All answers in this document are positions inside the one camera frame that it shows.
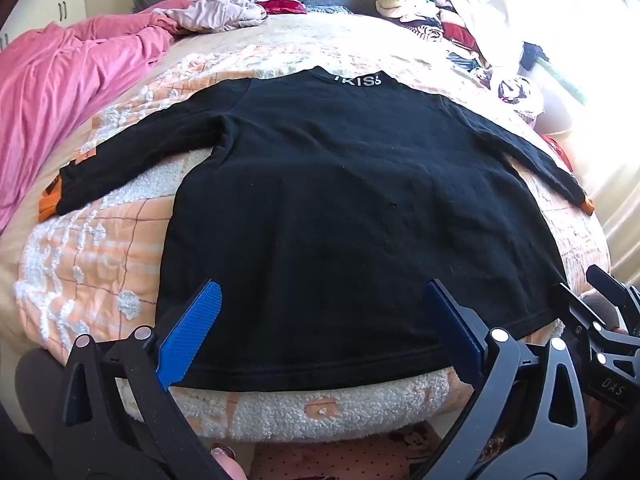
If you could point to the black garment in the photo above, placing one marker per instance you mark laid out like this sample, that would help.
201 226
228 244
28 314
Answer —
532 55

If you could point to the red fabric item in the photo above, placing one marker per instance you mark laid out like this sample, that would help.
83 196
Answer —
560 152

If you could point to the pile of mixed clothes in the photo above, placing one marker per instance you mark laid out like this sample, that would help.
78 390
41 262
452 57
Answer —
415 5

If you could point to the cream wardrobe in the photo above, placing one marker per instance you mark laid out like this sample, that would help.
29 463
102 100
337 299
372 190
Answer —
50 10

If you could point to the white laundry basket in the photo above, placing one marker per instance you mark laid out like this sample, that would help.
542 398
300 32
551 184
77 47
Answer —
552 117

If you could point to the pink duvet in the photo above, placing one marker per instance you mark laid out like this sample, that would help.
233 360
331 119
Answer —
60 85

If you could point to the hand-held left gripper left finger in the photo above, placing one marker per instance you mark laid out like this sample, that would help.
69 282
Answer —
192 332

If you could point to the person's left hand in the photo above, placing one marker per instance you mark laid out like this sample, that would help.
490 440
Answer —
230 467

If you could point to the black long-sleeve shirt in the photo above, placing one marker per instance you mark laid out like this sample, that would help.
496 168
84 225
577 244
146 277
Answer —
325 210

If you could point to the orange and white tufted blanket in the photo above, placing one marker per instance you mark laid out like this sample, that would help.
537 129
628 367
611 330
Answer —
100 240

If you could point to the black and white printed cloth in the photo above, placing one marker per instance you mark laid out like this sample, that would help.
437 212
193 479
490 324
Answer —
510 91

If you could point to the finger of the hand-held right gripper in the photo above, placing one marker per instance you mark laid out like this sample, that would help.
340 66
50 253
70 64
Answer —
577 310
612 285

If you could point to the bed with beige sheet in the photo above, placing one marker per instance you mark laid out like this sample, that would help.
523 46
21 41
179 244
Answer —
300 35

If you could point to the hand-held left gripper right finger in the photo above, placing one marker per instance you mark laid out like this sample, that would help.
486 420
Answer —
450 322

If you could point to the red garment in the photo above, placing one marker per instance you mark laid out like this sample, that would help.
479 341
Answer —
282 6

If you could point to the blue patterned cloth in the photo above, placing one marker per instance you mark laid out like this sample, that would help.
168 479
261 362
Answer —
327 9

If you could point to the mauve crumpled garment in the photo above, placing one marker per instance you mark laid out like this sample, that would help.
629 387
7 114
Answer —
220 10

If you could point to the green striped cloth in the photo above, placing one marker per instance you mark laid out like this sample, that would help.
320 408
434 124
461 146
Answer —
565 80

